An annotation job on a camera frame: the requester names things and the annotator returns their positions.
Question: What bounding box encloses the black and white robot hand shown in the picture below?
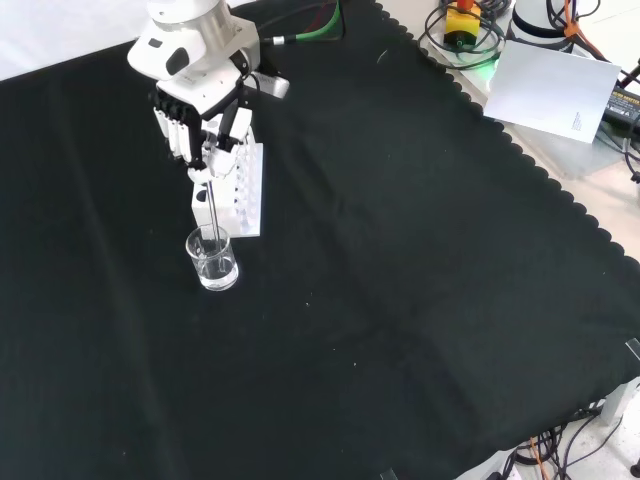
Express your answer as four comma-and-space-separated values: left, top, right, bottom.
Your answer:
149, 48, 256, 185

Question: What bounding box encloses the clear glass rod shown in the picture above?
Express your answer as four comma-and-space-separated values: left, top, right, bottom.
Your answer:
205, 180, 224, 262

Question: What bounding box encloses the white test tube rack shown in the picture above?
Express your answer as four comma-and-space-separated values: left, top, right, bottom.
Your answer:
189, 141, 265, 239

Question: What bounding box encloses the clear glass beaker with water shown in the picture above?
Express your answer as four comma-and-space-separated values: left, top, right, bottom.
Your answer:
184, 225, 240, 292

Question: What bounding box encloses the black table cloth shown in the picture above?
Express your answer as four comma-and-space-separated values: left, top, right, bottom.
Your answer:
0, 0, 640, 480

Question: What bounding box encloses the yellow stop button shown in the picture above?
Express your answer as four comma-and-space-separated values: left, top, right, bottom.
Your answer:
443, 0, 484, 48

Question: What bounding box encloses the pale board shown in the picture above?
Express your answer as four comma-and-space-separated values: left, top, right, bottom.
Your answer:
483, 39, 623, 147

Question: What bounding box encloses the black power adapter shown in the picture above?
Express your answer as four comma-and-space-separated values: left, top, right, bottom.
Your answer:
599, 86, 640, 135

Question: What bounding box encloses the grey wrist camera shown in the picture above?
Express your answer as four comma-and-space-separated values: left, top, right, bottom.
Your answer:
248, 69, 293, 100

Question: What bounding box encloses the green cable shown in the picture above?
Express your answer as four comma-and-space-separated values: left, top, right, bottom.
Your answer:
271, 0, 344, 46

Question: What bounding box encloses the orange cable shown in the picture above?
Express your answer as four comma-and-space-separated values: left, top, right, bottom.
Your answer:
563, 0, 610, 62

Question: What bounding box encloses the black cable bundle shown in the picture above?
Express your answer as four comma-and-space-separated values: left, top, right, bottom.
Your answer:
499, 407, 640, 480

